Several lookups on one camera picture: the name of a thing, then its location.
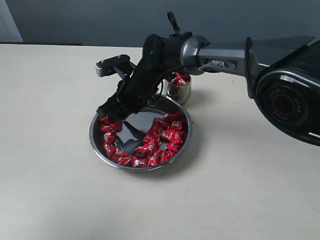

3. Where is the red candy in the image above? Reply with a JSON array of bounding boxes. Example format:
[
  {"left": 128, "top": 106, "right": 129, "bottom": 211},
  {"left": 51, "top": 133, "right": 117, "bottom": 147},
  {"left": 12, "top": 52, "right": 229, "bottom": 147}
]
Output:
[
  {"left": 165, "top": 143, "right": 181, "bottom": 153},
  {"left": 167, "top": 72, "right": 183, "bottom": 85},
  {"left": 168, "top": 120, "right": 184, "bottom": 131},
  {"left": 131, "top": 156, "right": 150, "bottom": 168},
  {"left": 103, "top": 143, "right": 118, "bottom": 159},
  {"left": 143, "top": 138, "right": 160, "bottom": 154},
  {"left": 98, "top": 116, "right": 111, "bottom": 126}
]

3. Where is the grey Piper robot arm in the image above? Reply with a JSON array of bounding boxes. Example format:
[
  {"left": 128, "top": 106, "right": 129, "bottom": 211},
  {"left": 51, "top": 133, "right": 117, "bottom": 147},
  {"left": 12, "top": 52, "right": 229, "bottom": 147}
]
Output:
[{"left": 96, "top": 32, "right": 320, "bottom": 146}]

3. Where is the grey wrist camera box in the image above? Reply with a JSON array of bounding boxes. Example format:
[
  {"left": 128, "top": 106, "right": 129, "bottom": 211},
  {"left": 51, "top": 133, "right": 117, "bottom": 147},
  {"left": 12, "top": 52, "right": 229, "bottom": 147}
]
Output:
[{"left": 95, "top": 54, "right": 136, "bottom": 79}]

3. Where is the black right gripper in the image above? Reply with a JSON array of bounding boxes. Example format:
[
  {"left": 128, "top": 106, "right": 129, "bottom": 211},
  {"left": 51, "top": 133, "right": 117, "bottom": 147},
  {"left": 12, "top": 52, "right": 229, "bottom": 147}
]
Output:
[{"left": 96, "top": 59, "right": 163, "bottom": 125}]

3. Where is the round stainless steel plate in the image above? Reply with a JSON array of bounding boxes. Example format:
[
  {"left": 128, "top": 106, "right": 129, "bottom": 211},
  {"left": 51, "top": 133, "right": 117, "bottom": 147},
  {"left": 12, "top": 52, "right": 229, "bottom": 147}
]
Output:
[{"left": 89, "top": 95, "right": 193, "bottom": 172}]

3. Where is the small stainless steel cup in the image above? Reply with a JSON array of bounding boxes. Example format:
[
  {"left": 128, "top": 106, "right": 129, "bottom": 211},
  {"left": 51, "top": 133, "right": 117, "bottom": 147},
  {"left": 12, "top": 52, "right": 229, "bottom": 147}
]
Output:
[{"left": 163, "top": 72, "right": 192, "bottom": 104}]

